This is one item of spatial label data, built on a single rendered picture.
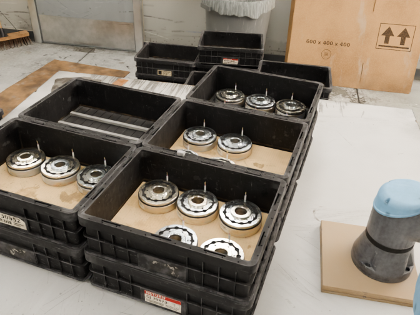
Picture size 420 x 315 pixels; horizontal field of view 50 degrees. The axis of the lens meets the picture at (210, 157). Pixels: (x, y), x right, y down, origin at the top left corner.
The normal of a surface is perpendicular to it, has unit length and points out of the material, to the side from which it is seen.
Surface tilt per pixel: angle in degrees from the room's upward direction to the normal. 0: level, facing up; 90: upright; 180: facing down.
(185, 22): 90
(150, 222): 0
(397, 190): 7
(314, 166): 0
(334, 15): 79
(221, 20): 95
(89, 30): 90
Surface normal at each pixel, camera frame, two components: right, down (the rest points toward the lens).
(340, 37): -0.17, 0.35
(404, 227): -0.30, 0.51
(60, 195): 0.03, -0.83
